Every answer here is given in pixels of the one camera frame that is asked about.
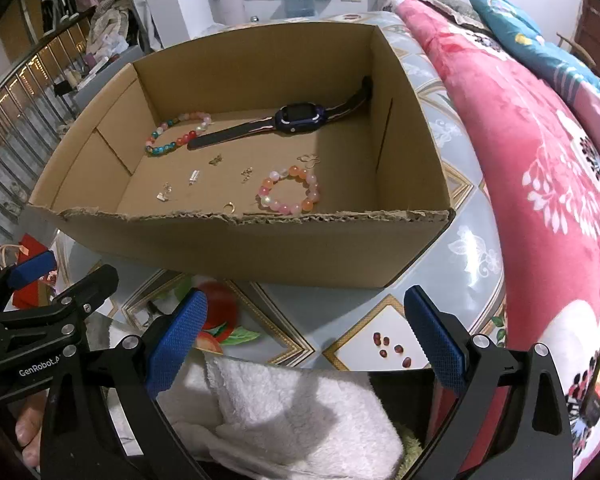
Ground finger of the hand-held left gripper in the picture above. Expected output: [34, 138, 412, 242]
[0, 250, 57, 312]
[0, 264, 120, 367]

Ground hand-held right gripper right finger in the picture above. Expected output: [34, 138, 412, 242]
[404, 285, 576, 480]

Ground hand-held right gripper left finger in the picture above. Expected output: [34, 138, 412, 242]
[40, 290, 208, 480]

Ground brown cardboard box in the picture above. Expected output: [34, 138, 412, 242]
[30, 21, 457, 290]

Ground multicolour bead bracelet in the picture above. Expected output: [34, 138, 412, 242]
[145, 111, 214, 157]

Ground pink bead bracelet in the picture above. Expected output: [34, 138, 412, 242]
[257, 164, 322, 215]

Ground purple smartwatch with pink strap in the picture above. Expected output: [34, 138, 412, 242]
[187, 76, 374, 150]

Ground person's left hand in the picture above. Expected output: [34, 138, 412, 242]
[15, 395, 52, 472]

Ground red gift bag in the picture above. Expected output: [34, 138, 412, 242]
[9, 233, 57, 312]

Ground green fuzzy rug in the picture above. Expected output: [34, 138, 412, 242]
[399, 424, 427, 480]

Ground white towel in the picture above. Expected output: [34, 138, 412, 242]
[157, 352, 407, 480]

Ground metal stair railing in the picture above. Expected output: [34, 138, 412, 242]
[0, 10, 97, 262]

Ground pink floral blanket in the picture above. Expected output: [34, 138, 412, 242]
[387, 0, 600, 480]

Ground grey board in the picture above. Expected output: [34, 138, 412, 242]
[75, 45, 147, 92]

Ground white fluffy jacket pile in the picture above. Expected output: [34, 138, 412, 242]
[84, 0, 142, 57]

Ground teal printed pillow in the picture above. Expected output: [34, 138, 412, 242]
[467, 0, 600, 107]

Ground grey patterned pillow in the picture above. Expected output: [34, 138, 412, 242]
[420, 0, 492, 29]

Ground clear water jug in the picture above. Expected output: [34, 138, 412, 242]
[285, 0, 317, 19]

